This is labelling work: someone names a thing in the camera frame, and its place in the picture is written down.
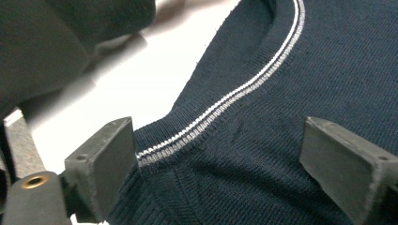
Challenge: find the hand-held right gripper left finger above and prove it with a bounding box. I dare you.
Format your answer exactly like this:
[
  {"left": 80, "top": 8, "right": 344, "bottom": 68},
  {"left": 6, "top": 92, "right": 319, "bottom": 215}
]
[{"left": 64, "top": 116, "right": 139, "bottom": 223}]

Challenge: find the dark knitted sweater vest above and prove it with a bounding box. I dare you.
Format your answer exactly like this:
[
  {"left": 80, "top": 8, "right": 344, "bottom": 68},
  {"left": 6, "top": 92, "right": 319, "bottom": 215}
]
[{"left": 106, "top": 0, "right": 398, "bottom": 225}]

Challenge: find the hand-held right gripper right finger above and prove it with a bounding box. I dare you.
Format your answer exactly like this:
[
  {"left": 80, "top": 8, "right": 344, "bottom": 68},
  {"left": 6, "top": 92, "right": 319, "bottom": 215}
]
[{"left": 298, "top": 115, "right": 398, "bottom": 225}]

